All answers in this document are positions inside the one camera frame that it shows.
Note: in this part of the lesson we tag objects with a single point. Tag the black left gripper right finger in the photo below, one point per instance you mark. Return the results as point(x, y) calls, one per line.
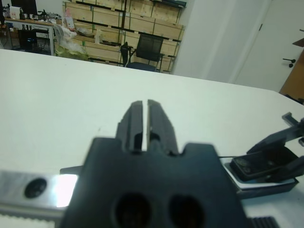
point(159, 126)

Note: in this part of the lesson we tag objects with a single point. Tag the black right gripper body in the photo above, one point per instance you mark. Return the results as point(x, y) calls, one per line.
point(297, 131)

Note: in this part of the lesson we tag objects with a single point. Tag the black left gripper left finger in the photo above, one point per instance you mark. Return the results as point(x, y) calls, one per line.
point(133, 126)

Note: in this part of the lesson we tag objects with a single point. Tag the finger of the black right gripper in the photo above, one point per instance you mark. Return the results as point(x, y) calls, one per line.
point(270, 142)
point(292, 169)

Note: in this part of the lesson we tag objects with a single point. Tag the black slim camera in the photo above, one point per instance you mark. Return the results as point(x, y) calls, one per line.
point(251, 167)

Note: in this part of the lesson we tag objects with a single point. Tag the black box base white insert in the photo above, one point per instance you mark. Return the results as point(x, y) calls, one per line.
point(266, 191)

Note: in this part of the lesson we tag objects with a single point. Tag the white box on desk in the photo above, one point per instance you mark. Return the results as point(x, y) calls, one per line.
point(14, 12)

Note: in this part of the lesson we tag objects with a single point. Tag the flat board panel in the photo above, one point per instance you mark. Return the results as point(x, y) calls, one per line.
point(295, 78)

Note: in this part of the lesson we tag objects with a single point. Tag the black upright stand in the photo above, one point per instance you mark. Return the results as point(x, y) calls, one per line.
point(124, 53)

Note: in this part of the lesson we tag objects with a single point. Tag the black mesh office chair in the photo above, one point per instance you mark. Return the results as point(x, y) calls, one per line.
point(150, 46)

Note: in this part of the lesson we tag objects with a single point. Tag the white door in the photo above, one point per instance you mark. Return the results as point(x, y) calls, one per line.
point(266, 47)

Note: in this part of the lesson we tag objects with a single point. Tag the yellow plastic bag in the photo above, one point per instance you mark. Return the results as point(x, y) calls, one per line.
point(71, 51)

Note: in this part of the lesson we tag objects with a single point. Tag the wooden crate stack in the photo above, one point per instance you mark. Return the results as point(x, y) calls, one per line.
point(142, 21)

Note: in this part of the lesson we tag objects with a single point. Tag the white plastic bag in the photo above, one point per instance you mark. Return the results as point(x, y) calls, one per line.
point(65, 34)

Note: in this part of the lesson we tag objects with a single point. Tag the pink printed package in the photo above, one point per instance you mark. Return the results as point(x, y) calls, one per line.
point(69, 19)

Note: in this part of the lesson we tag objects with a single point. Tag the black computer tower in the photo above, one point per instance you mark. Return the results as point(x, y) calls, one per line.
point(27, 39)

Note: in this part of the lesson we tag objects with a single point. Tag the wood top desk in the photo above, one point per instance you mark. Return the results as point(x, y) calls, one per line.
point(31, 22)

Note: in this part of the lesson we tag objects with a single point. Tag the black computer monitor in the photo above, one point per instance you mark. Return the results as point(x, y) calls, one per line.
point(23, 6)

